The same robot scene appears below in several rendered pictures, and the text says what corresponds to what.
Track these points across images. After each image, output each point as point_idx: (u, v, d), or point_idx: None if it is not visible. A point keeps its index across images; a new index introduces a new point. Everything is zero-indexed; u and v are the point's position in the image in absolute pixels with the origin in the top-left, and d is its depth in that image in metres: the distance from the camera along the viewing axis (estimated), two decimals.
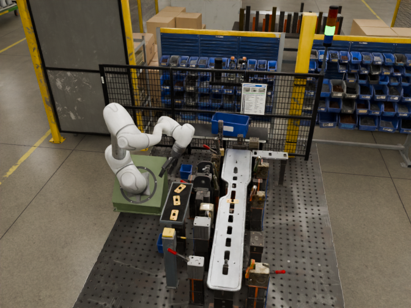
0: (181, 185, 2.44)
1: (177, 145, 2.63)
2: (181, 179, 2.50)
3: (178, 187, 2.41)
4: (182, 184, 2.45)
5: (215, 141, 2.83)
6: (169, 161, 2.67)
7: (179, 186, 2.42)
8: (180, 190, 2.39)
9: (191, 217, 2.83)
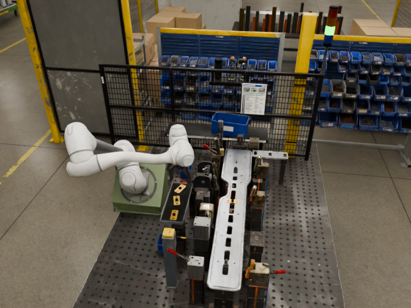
0: (181, 185, 2.44)
1: None
2: (181, 179, 2.50)
3: (178, 187, 2.41)
4: (182, 184, 2.45)
5: (215, 141, 2.83)
6: (184, 169, 2.30)
7: (179, 186, 2.42)
8: (180, 191, 2.39)
9: (191, 217, 2.83)
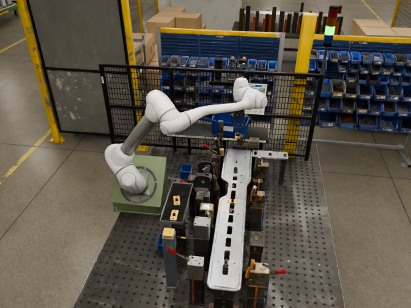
0: (236, 133, 2.83)
1: None
2: (181, 179, 2.50)
3: (236, 134, 2.80)
4: (236, 132, 2.84)
5: (215, 141, 2.83)
6: (241, 118, 2.72)
7: (236, 134, 2.81)
8: (240, 137, 2.79)
9: (191, 217, 2.83)
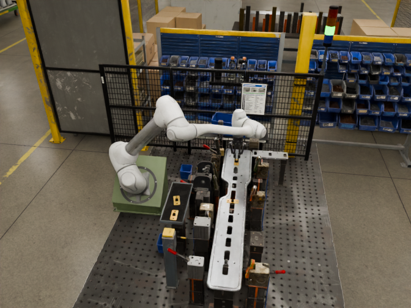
0: (235, 159, 2.96)
1: None
2: (181, 179, 2.50)
3: (235, 161, 2.93)
4: (235, 159, 2.97)
5: (215, 141, 2.83)
6: (240, 146, 2.85)
7: (235, 160, 2.94)
8: (238, 163, 2.92)
9: (191, 217, 2.83)
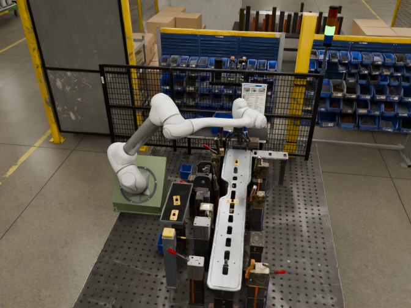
0: (235, 160, 2.96)
1: None
2: (181, 179, 2.50)
3: (235, 161, 2.93)
4: (235, 159, 2.97)
5: (215, 141, 2.83)
6: (243, 135, 2.80)
7: (235, 161, 2.94)
8: (238, 164, 2.92)
9: (191, 217, 2.83)
